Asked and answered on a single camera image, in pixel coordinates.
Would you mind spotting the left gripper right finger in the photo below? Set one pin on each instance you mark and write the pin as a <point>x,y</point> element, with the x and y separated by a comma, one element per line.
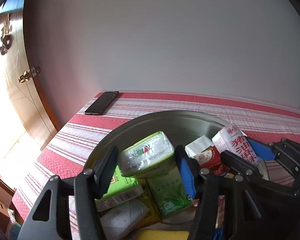
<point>200,183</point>

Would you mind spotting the round metal tin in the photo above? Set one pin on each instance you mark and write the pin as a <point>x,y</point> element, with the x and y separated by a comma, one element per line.
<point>180,127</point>

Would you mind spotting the white red snack pack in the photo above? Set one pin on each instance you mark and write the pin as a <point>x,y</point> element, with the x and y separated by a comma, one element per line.
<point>232,139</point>

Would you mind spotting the red foil snack pack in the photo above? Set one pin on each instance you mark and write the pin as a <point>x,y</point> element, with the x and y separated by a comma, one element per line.
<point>210,158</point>

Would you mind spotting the small green tissue pack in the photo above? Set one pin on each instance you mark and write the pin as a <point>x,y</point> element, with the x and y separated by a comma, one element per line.
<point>150,157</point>

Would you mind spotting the wooden door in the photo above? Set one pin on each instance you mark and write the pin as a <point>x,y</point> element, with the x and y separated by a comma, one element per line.
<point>28,99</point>

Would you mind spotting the green aloe tissue pack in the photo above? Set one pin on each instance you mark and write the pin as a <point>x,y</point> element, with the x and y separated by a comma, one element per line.
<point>169,193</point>

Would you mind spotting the white blue pack in tin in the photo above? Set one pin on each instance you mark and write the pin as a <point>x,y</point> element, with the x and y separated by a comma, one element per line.
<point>198,146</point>

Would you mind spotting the red white striped bedspread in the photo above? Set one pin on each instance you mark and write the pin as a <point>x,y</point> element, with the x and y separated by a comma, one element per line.
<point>69,149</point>

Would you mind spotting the white paper pack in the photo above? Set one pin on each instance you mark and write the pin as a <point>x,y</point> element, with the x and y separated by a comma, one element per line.
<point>119,221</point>

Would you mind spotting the large green tissue pack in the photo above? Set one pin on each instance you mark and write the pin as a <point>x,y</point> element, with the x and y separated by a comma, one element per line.
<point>121,189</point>

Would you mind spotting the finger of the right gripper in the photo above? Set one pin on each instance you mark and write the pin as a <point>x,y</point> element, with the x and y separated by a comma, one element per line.
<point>239,165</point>
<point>285,152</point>

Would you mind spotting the black smartphone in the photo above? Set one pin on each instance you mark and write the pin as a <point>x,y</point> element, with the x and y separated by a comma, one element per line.
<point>101,103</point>

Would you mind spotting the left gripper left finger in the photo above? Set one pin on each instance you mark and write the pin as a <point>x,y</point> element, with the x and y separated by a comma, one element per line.
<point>49,217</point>

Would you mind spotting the brass door handle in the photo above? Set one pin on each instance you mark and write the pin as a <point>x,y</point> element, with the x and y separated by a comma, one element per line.
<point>26,76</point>

